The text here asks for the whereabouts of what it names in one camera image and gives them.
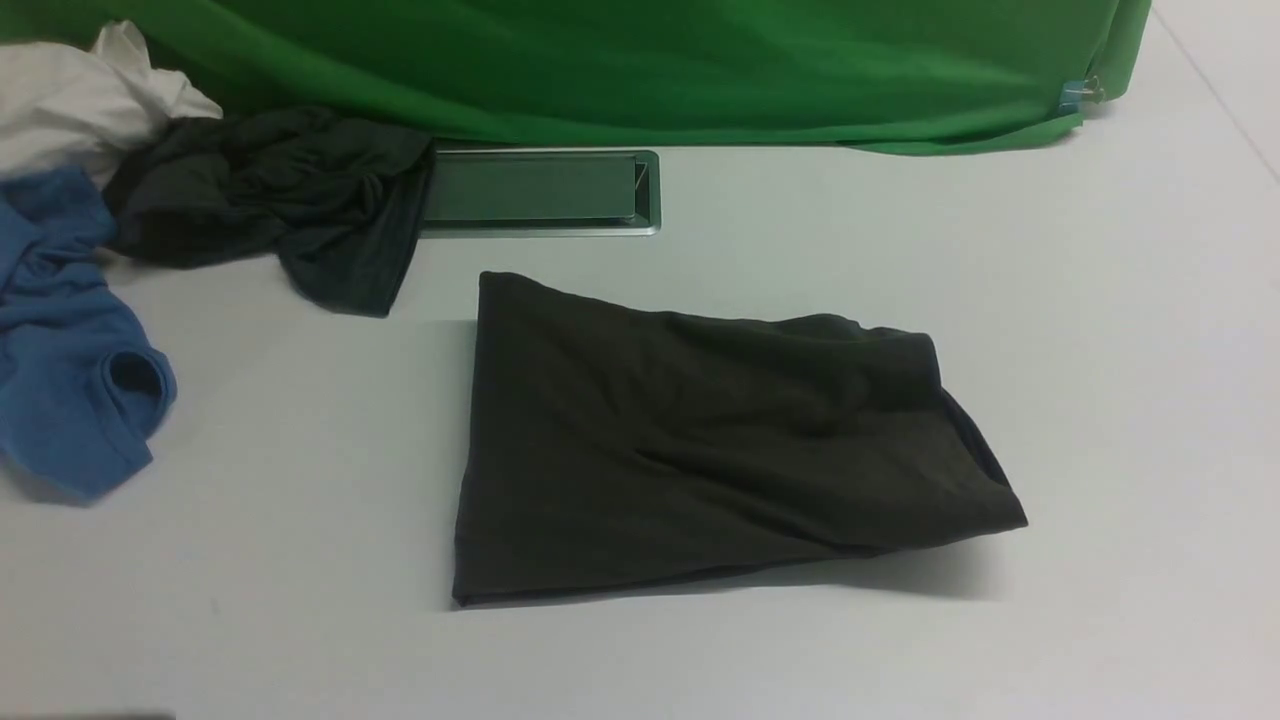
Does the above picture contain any blue crumpled garment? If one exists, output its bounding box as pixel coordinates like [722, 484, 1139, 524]
[1, 165, 177, 503]

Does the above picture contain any dark gray long-sleeved shirt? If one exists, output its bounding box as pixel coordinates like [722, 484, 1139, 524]
[451, 272, 1028, 606]

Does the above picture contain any blue binder clip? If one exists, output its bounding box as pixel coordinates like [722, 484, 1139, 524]
[1057, 76, 1107, 115]

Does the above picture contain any dark teal crumpled garment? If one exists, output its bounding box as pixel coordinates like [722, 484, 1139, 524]
[102, 108, 435, 318]

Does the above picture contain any white crumpled garment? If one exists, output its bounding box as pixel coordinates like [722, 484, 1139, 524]
[1, 20, 223, 188]

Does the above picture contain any metal table cable slot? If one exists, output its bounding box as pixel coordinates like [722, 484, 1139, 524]
[421, 149, 662, 238]

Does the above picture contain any green backdrop cloth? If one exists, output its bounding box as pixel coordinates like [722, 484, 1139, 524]
[3, 1, 1152, 156]

